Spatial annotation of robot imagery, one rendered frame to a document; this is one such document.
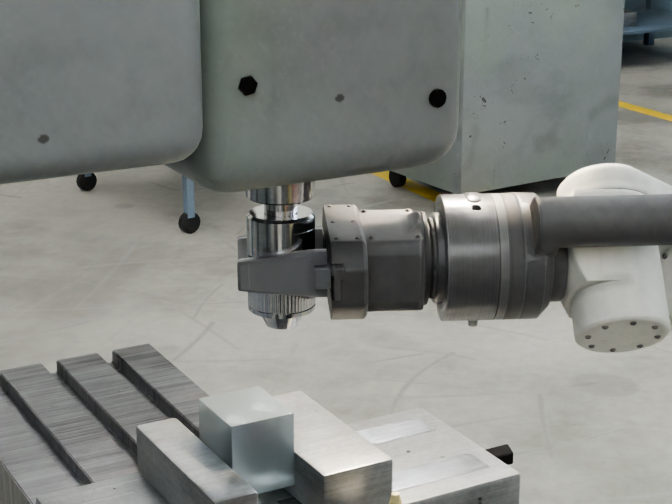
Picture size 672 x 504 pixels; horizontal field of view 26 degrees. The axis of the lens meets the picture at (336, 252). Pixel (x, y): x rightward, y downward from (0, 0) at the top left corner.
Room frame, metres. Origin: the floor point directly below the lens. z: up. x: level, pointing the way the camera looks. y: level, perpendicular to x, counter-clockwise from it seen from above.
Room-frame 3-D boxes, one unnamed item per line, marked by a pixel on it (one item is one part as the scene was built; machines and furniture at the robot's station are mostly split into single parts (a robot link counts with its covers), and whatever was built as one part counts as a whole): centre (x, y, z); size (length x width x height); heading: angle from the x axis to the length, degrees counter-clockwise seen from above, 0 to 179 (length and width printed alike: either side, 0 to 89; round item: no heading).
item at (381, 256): (0.96, -0.05, 1.23); 0.13 x 0.12 x 0.10; 4
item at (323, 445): (1.04, 0.02, 1.05); 0.15 x 0.06 x 0.04; 29
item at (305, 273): (0.92, 0.03, 1.23); 0.06 x 0.02 x 0.03; 94
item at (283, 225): (0.95, 0.04, 1.26); 0.05 x 0.05 x 0.01
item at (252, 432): (1.01, 0.07, 1.07); 0.06 x 0.05 x 0.06; 29
